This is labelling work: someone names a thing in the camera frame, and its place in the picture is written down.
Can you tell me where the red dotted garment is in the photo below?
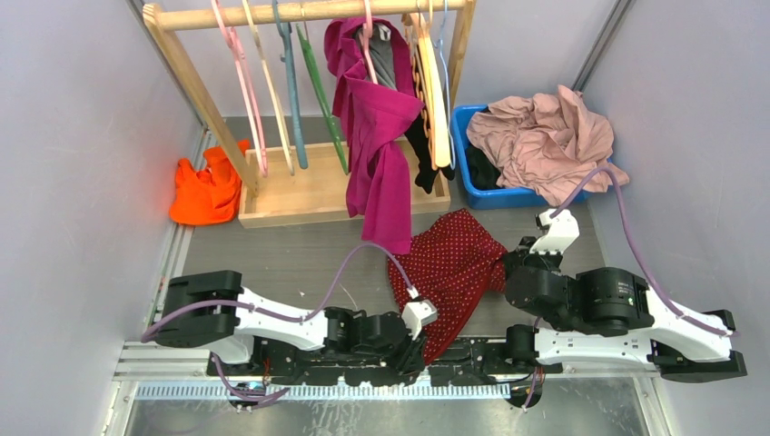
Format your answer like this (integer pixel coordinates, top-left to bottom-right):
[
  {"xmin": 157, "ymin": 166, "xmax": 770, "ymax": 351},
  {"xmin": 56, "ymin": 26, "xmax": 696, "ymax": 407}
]
[{"xmin": 387, "ymin": 209, "xmax": 508, "ymax": 364}]

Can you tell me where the black skirt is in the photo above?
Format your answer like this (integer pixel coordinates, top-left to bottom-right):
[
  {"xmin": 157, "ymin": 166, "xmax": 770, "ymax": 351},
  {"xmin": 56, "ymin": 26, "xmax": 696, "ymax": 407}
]
[{"xmin": 404, "ymin": 114, "xmax": 455, "ymax": 193}]

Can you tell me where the magenta skirt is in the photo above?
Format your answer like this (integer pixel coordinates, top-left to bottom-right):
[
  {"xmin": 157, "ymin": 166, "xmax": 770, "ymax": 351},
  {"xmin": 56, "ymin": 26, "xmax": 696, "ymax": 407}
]
[{"xmin": 323, "ymin": 16, "xmax": 423, "ymax": 254}]

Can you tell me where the light blue hanger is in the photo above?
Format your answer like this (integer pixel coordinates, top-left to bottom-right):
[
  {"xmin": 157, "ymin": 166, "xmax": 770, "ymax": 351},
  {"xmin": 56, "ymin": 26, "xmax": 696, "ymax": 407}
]
[{"xmin": 434, "ymin": 5, "xmax": 457, "ymax": 170}]

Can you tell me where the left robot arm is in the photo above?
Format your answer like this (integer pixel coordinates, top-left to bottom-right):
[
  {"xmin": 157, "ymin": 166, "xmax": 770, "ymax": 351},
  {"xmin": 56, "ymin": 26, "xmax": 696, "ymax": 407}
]
[{"xmin": 143, "ymin": 270, "xmax": 438, "ymax": 375}]

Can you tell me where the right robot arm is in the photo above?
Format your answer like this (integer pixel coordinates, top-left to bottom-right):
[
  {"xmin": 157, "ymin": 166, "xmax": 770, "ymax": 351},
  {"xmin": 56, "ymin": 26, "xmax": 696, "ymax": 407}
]
[{"xmin": 500, "ymin": 237, "xmax": 747, "ymax": 383}]

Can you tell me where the wooden hanger rack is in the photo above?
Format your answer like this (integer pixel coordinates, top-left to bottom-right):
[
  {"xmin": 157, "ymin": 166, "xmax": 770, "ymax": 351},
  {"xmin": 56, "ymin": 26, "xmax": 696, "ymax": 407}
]
[{"xmin": 142, "ymin": 0, "xmax": 478, "ymax": 229}]

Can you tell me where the green hanger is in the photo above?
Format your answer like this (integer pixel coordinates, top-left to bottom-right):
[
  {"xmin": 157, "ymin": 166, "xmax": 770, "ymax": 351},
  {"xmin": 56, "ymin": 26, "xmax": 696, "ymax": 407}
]
[{"xmin": 295, "ymin": 25, "xmax": 349, "ymax": 175}]

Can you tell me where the light wooden hanger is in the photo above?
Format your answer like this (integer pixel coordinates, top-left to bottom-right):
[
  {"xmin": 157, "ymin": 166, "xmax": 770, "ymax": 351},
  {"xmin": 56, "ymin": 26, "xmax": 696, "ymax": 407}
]
[{"xmin": 416, "ymin": 1, "xmax": 450, "ymax": 169}]

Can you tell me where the pink plastic hanger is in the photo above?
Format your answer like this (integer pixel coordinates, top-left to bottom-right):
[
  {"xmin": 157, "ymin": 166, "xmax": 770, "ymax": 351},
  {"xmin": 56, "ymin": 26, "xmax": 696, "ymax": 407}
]
[{"xmin": 211, "ymin": 0, "xmax": 269, "ymax": 177}]

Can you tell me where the cream hanger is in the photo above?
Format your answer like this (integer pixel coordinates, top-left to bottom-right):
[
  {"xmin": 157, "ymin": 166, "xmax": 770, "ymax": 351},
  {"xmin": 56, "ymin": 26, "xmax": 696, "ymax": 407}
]
[{"xmin": 242, "ymin": 0, "xmax": 295, "ymax": 176}]

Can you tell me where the teal blue hanger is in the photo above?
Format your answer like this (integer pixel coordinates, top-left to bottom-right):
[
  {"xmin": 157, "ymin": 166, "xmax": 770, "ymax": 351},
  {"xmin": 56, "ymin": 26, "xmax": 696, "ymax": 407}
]
[{"xmin": 271, "ymin": 0, "xmax": 309, "ymax": 170}]

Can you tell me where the blue plastic bin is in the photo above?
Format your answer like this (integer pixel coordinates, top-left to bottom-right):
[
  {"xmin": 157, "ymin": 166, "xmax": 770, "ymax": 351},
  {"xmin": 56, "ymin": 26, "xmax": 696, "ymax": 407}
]
[{"xmin": 450, "ymin": 105, "xmax": 594, "ymax": 211}]

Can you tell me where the black garment in bin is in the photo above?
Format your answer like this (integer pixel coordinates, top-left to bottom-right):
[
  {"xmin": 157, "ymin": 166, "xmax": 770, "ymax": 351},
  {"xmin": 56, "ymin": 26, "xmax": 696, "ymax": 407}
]
[{"xmin": 465, "ymin": 145, "xmax": 501, "ymax": 191}]

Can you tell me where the pink garment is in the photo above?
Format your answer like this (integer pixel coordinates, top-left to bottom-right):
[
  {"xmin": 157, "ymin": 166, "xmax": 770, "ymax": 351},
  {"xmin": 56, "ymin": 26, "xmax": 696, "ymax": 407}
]
[{"xmin": 466, "ymin": 85, "xmax": 630, "ymax": 207}]

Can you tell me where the orange garment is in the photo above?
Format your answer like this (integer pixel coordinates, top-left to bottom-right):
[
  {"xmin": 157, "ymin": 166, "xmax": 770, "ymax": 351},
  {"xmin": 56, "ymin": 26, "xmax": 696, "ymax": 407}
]
[{"xmin": 169, "ymin": 145, "xmax": 242, "ymax": 226}]

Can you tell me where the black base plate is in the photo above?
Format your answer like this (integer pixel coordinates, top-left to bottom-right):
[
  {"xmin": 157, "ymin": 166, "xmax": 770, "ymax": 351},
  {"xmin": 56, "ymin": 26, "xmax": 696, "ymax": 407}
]
[{"xmin": 221, "ymin": 337, "xmax": 535, "ymax": 387}]

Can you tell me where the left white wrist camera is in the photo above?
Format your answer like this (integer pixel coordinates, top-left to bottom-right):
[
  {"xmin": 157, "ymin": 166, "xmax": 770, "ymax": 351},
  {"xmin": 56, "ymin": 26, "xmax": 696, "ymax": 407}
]
[{"xmin": 401, "ymin": 300, "xmax": 438, "ymax": 342}]

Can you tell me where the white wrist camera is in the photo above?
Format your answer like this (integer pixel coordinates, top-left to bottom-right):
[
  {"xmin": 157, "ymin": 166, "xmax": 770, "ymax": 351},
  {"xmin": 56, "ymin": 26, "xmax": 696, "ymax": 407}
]
[
  {"xmin": 401, "ymin": 300, "xmax": 438, "ymax": 342},
  {"xmin": 529, "ymin": 209, "xmax": 580, "ymax": 255}
]

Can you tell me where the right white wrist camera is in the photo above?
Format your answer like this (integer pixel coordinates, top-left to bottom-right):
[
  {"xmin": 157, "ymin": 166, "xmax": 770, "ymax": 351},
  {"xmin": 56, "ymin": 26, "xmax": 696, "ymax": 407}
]
[{"xmin": 529, "ymin": 209, "xmax": 580, "ymax": 255}]

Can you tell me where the aluminium rail frame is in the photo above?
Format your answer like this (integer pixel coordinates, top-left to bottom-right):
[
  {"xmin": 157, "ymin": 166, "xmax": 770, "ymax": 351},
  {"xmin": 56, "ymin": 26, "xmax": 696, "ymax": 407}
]
[{"xmin": 113, "ymin": 338, "xmax": 660, "ymax": 402}]

